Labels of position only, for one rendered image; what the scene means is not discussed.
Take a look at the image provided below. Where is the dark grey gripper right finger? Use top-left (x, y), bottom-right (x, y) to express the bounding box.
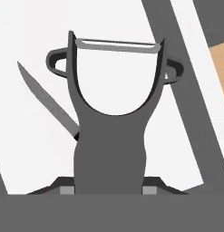
top-left (141, 176), bottom-right (189, 196)

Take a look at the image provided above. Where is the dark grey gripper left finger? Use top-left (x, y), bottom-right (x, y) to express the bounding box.
top-left (26, 176), bottom-right (76, 196)

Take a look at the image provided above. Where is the dark grey Y-shaped peeler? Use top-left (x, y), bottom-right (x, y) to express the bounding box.
top-left (45, 30), bottom-right (185, 196)

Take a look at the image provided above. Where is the light wooden cutting board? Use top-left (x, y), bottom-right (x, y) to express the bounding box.
top-left (208, 41), bottom-right (224, 104)

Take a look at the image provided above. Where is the kitchen knife with steel blade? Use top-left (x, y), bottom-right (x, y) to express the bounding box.
top-left (16, 61), bottom-right (82, 142)

